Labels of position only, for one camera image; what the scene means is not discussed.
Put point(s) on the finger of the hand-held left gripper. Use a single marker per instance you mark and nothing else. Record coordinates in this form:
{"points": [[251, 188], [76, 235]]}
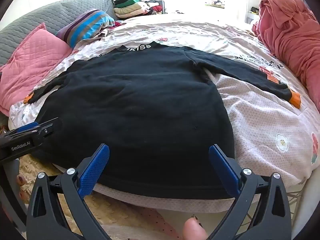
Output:
{"points": [[47, 130], [32, 125]]}

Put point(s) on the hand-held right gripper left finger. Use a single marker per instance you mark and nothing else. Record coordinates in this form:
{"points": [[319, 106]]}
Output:
{"points": [[93, 170]]}

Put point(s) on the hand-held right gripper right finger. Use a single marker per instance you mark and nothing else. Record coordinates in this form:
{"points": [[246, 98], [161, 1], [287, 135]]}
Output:
{"points": [[223, 170]]}

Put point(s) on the black sweater with orange cuffs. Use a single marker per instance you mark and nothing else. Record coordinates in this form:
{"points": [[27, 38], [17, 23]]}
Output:
{"points": [[137, 105]]}

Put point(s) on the pile of folded clothes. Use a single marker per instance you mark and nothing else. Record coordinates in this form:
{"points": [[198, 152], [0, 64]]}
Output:
{"points": [[130, 7]]}

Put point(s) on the person's left hand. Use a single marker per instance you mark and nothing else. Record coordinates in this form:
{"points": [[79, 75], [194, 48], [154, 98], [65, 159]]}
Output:
{"points": [[22, 183]]}

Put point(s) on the beige fuzzy robe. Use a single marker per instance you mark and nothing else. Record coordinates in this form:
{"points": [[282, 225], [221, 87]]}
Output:
{"points": [[32, 166]]}

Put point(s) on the pink floral bed quilt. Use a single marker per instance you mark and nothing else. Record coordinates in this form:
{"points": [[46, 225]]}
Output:
{"points": [[250, 120]]}

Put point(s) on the pink quilted pillow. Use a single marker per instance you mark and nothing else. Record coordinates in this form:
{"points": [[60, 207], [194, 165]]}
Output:
{"points": [[30, 67]]}

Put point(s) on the white patterned bed sheet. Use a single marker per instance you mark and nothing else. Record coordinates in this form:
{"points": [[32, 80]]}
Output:
{"points": [[297, 201]]}

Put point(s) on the pink polka dot pants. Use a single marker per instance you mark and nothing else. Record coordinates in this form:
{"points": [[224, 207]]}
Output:
{"points": [[160, 226]]}

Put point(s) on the grey quilted cushion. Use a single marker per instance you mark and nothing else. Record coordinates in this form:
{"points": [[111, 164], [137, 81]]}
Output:
{"points": [[50, 17]]}

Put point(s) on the striped purple blue pillow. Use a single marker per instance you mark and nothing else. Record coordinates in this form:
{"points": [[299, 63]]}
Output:
{"points": [[87, 25]]}

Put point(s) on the rose red blanket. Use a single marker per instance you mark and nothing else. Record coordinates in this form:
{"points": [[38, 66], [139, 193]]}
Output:
{"points": [[287, 30]]}

